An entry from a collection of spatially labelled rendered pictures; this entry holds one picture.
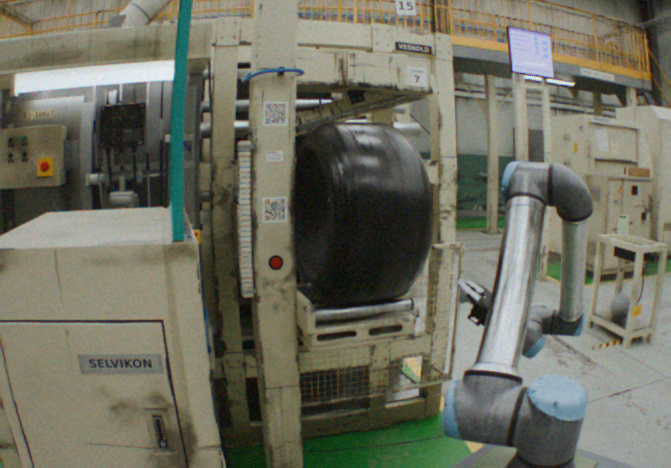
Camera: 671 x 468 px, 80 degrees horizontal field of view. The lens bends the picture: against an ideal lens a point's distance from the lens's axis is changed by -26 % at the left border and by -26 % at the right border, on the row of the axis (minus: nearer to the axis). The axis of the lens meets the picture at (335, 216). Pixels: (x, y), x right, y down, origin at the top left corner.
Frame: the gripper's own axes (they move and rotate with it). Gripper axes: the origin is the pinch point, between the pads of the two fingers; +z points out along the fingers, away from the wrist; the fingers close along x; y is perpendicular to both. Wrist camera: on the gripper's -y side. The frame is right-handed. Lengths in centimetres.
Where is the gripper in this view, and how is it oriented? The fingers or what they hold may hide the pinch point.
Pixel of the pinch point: (462, 281)
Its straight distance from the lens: 161.6
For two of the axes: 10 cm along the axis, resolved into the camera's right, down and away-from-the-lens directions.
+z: -7.7, -6.1, 1.8
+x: 5.1, -4.3, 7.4
